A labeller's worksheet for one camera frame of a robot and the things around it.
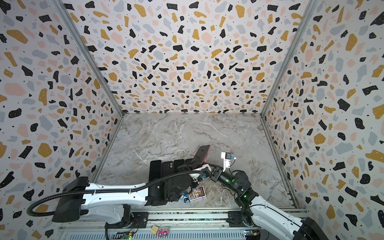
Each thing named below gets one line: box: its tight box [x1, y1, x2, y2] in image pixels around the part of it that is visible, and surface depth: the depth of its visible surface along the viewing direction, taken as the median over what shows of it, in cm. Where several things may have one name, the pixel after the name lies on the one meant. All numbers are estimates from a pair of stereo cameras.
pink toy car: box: [157, 227, 170, 238], surface depth 70 cm
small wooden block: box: [151, 225, 159, 235], surface depth 72 cm
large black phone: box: [149, 160, 162, 182], surface depth 93 cm
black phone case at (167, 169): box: [161, 161, 174, 178], surface depth 94 cm
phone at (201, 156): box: [190, 144, 211, 170], surface depth 75 cm
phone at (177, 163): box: [173, 159, 185, 173], surface depth 97 cm
